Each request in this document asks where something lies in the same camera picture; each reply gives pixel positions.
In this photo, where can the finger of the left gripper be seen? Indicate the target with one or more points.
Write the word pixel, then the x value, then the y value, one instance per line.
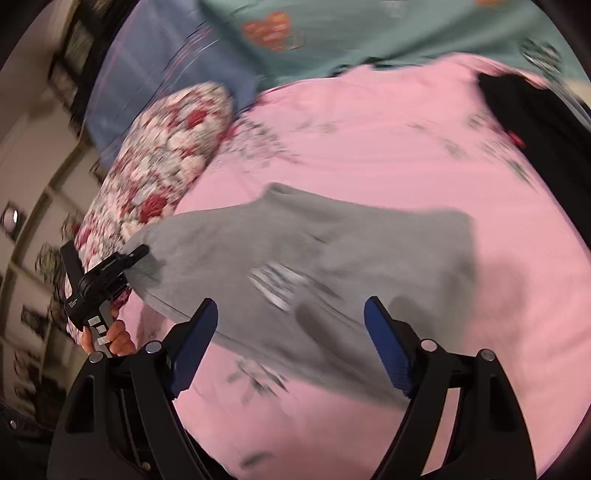
pixel 128 260

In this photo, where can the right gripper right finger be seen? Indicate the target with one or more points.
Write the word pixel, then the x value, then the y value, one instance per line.
pixel 490 439

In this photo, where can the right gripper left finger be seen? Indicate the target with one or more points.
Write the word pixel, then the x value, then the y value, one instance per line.
pixel 119 421

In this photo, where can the grey sweatpants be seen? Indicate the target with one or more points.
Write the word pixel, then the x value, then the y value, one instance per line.
pixel 291 271

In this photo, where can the person's left hand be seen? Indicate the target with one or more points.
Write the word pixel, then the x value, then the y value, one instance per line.
pixel 119 340

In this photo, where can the red floral bolster pillow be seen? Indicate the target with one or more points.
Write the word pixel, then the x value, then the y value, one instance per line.
pixel 165 150

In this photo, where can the blue plaid pillow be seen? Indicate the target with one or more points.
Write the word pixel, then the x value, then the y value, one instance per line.
pixel 162 47

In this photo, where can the teal heart-print quilt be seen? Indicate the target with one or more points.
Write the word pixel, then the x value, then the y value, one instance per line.
pixel 286 41

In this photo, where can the black garment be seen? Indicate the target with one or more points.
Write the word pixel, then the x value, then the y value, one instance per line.
pixel 549 135

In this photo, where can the pink floral bed sheet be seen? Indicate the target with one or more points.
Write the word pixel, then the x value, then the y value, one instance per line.
pixel 411 139

